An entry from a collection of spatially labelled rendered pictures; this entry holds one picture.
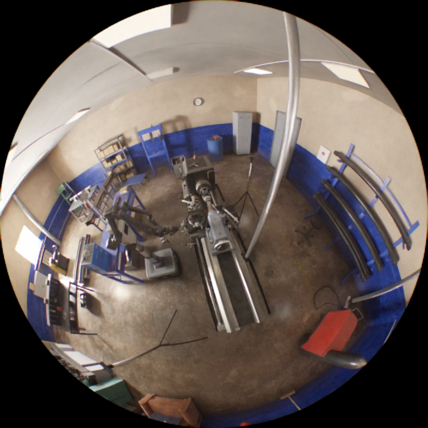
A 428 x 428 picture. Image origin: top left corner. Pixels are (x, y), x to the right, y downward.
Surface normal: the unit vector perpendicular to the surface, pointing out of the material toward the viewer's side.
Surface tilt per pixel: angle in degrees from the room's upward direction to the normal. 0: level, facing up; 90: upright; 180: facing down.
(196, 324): 0
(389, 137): 90
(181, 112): 90
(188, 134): 90
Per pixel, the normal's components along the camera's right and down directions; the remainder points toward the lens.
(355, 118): -0.96, 0.25
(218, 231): -0.07, -0.62
